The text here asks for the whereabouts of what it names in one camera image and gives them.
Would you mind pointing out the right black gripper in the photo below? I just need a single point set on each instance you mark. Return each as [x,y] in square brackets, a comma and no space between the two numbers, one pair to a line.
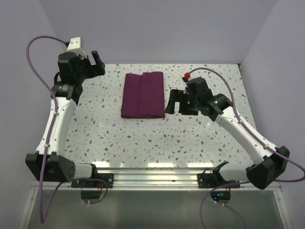
[178,96]

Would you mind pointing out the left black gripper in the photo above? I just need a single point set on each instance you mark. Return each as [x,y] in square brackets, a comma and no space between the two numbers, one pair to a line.
[97,69]

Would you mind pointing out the purple cloth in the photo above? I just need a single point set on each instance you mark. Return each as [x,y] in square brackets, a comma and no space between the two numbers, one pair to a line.
[143,96]

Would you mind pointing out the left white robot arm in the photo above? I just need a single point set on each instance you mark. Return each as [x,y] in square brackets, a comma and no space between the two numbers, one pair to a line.
[49,162]

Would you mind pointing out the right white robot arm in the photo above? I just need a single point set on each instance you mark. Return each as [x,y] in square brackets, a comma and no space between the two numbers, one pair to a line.
[269,161]

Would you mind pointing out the red button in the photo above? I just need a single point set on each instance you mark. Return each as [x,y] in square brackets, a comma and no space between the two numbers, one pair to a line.
[186,77]

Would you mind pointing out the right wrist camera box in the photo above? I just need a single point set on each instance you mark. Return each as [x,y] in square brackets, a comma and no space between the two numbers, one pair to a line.
[198,86]

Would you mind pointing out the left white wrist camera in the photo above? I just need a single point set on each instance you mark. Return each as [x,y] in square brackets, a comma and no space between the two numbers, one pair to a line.
[75,45]

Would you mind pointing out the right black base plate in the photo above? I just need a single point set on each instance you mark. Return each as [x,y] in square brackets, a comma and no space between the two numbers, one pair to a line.
[209,179]

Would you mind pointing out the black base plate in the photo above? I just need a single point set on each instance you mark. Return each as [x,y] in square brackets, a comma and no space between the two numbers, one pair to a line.
[209,179]
[100,180]

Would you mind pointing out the aluminium front rail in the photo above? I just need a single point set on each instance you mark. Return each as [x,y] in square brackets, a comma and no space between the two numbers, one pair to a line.
[151,178]

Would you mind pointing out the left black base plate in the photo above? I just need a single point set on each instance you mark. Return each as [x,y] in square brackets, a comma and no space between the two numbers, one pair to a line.
[100,180]

